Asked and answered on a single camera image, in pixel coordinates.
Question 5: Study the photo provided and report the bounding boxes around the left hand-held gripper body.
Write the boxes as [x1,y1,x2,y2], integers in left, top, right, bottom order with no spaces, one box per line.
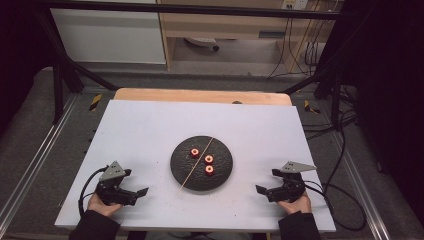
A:
[94,160,138,207]

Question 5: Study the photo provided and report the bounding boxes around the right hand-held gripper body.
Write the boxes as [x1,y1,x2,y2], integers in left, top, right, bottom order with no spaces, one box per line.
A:
[265,161,318,204]

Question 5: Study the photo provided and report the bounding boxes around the round black textured plate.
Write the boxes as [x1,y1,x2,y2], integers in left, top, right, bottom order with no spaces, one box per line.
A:
[169,135,234,192]

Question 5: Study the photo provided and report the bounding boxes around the thin bamboo skewer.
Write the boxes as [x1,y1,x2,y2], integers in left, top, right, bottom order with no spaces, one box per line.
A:
[178,136,215,192]

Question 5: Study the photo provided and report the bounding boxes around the person's right hand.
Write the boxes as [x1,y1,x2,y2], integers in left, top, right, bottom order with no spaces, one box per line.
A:
[277,194,313,215]

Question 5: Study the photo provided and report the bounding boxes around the person's left hand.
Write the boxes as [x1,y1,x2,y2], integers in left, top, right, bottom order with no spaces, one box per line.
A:
[87,193,123,218]

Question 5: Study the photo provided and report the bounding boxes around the white board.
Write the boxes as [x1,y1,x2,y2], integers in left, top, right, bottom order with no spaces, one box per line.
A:
[54,99,337,233]

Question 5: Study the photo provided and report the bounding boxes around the wooden table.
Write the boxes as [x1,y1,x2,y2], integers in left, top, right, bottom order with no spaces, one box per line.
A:
[113,87,293,107]

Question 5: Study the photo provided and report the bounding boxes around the black curtain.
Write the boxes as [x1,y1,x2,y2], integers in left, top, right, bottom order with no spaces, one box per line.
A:
[336,0,424,218]
[0,0,54,134]

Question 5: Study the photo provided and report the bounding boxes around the white cabinet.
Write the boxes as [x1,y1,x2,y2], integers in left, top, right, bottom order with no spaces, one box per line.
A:
[49,0,167,65]

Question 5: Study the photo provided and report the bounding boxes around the white power strip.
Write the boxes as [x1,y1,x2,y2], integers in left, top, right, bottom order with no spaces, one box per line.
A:
[184,36,220,52]

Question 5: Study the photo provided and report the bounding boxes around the light wooden desk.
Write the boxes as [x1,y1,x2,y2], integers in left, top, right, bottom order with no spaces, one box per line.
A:
[156,0,338,73]

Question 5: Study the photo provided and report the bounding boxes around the left hand-held gripper cable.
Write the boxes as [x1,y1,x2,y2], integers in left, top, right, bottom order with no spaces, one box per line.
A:
[77,165,110,218]

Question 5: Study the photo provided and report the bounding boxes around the hand-held gripper cable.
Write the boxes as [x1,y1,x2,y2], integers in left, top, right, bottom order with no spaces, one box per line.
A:
[77,165,110,218]
[303,180,368,232]

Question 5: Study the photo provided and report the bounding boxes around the right hand-held gripper cable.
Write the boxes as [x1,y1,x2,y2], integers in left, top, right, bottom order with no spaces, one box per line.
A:
[303,180,368,232]

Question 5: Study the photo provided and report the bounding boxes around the aluminium rail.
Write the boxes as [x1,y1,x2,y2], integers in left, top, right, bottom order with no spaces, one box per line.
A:
[0,94,80,231]
[319,105,392,240]

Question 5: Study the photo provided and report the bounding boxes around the black floor cables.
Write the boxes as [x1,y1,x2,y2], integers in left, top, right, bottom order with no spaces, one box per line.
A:
[301,83,360,142]

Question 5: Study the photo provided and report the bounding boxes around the hanging black cables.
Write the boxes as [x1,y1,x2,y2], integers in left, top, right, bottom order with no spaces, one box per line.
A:
[267,14,323,80]

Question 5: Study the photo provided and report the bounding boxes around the white wall socket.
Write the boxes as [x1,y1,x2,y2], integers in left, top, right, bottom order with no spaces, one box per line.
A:
[281,0,310,11]

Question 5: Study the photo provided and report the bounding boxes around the black metal frame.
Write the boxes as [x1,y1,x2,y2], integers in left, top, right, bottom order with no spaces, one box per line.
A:
[32,0,363,132]

